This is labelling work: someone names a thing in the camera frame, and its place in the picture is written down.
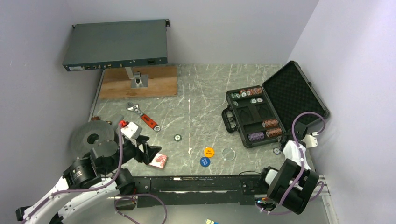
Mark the blue small blind button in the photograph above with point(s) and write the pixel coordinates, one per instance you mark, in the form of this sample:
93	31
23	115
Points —
205	162

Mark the green poker chip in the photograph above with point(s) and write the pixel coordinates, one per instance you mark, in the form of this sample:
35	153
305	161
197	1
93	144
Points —
177	137

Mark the orange chip stack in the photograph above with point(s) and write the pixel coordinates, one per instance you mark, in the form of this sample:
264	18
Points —
274	132
270	123

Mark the blue poker chip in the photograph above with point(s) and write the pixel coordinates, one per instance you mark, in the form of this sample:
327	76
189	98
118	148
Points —
276	151

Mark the grey rack server unit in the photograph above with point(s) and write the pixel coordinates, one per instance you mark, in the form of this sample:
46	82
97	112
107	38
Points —
95	46

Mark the mixed red chip stack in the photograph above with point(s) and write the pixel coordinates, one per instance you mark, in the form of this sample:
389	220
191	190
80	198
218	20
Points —
251	91

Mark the wooden board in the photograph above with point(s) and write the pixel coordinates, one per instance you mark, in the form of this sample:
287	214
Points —
162	82

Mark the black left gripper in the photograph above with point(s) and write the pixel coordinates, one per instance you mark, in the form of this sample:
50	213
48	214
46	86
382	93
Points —
150	151

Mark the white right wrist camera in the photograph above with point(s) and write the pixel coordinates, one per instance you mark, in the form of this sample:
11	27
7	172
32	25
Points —
310	140

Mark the black poker case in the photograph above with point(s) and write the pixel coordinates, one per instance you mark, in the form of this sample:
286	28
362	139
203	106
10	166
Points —
288	96

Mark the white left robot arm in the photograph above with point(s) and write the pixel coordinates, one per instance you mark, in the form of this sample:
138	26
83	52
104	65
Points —
97	175

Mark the red handled adjustable wrench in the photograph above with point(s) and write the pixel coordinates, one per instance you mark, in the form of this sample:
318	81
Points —
150	122

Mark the orange big blind button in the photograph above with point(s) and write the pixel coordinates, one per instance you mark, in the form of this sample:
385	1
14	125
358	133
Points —
209	152

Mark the red playing card deck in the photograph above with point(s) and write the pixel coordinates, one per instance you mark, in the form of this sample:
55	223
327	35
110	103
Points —
159	161

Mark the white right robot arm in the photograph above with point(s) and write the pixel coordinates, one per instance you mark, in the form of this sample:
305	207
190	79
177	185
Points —
293	184

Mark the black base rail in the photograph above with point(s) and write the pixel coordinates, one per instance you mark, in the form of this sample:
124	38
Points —
196	189

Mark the clear dealer button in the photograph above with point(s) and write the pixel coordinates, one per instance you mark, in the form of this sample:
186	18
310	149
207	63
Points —
228	154

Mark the purple chip stack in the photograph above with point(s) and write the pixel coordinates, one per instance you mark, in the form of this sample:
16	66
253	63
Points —
256	136

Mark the grey filament spool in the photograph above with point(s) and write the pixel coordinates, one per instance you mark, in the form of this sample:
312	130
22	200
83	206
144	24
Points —
95	137

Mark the metal stand bracket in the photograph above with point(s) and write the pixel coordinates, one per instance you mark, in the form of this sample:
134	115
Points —
138	80

